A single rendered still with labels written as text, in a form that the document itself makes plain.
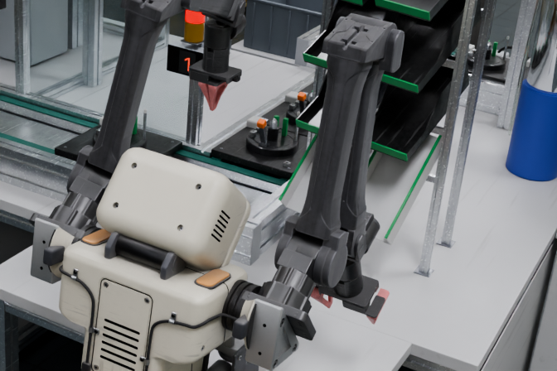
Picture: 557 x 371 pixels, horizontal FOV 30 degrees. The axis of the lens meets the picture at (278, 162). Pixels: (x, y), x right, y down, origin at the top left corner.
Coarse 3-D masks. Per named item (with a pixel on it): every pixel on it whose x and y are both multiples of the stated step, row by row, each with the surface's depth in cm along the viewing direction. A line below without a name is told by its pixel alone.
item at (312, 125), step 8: (384, 88) 239; (320, 96) 242; (312, 104) 241; (320, 104) 242; (304, 112) 239; (312, 112) 241; (320, 112) 241; (296, 120) 237; (304, 120) 239; (312, 120) 239; (320, 120) 239; (304, 128) 237; (312, 128) 235
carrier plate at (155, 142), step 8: (96, 128) 281; (80, 136) 275; (88, 136) 276; (152, 136) 280; (160, 136) 280; (64, 144) 270; (72, 144) 270; (80, 144) 271; (88, 144) 271; (152, 144) 275; (160, 144) 275; (168, 144) 276; (176, 144) 276; (56, 152) 268; (64, 152) 266; (72, 152) 266; (160, 152) 271; (168, 152) 273; (72, 160) 266
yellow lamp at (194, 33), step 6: (186, 24) 262; (192, 24) 261; (198, 24) 262; (204, 24) 263; (186, 30) 263; (192, 30) 262; (198, 30) 262; (186, 36) 263; (192, 36) 263; (198, 36) 263; (192, 42) 263
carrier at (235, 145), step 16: (256, 128) 283; (272, 128) 278; (224, 144) 279; (240, 144) 280; (256, 144) 276; (272, 144) 277; (288, 144) 278; (304, 144) 284; (240, 160) 273; (256, 160) 272; (272, 160) 273; (288, 160) 274; (288, 176) 268
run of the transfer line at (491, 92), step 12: (300, 36) 373; (312, 36) 374; (300, 48) 372; (456, 48) 377; (300, 60) 374; (480, 84) 347; (492, 84) 345; (504, 84) 346; (480, 96) 348; (492, 96) 346; (480, 108) 350; (492, 108) 348
